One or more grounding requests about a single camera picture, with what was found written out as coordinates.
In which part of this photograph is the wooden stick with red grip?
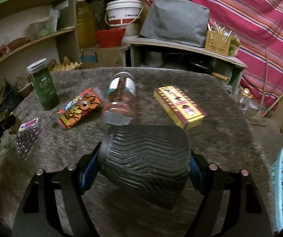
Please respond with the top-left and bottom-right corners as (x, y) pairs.
(262, 79), (283, 118)

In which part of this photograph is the black pan with wooden handle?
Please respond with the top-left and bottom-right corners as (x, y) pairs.
(188, 59), (229, 82)

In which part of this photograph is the red plastic basket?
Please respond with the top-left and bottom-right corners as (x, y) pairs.
(94, 28), (126, 48)

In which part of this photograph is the purple blister pack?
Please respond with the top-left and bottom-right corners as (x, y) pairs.
(15, 118), (42, 160)

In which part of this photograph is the wooden wall shelf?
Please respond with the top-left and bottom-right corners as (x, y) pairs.
(0, 0), (83, 84)

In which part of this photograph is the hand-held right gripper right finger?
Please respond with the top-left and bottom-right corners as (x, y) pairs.
(184, 150), (272, 237)

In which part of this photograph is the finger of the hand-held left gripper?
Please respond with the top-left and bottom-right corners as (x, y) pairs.
(0, 114), (17, 135)

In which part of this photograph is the egg carton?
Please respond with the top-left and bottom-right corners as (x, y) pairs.
(51, 57), (83, 72)

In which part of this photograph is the green jar with clear lid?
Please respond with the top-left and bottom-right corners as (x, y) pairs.
(27, 58), (60, 111)

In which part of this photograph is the orange cartoon snack packet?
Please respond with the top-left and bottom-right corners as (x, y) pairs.
(57, 87), (104, 130)

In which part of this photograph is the green leafy vegetable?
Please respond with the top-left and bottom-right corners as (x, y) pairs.
(229, 35), (240, 56)

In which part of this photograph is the yellow red carton box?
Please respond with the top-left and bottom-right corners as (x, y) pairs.
(154, 86), (207, 130)

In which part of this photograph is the grey wooden shelf unit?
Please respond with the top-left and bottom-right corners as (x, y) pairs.
(127, 38), (248, 97)

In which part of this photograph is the red striped cloth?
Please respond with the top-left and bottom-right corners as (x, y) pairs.
(135, 0), (283, 106)

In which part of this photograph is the wooden chopstick holder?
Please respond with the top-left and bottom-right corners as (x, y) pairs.
(205, 22), (232, 56)

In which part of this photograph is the black ribbed plastic tray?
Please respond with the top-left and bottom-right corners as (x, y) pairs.
(98, 125), (191, 209)

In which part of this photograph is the white plastic bucket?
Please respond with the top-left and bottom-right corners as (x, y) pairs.
(105, 0), (142, 44)

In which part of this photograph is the grey fabric bag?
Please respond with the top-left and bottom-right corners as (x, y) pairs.
(139, 0), (210, 48)

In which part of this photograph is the yellow label oil bottle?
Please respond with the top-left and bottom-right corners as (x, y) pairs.
(237, 87), (258, 114)

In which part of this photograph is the clear plastic jar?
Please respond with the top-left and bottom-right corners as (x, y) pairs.
(101, 71), (139, 126)

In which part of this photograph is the large amber oil jug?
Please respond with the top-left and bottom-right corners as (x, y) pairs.
(75, 0), (97, 50)

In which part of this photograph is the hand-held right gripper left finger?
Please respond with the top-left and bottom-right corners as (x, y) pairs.
(11, 142), (101, 237)

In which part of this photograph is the worn cardboard box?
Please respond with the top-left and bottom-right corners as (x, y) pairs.
(81, 45), (129, 69)

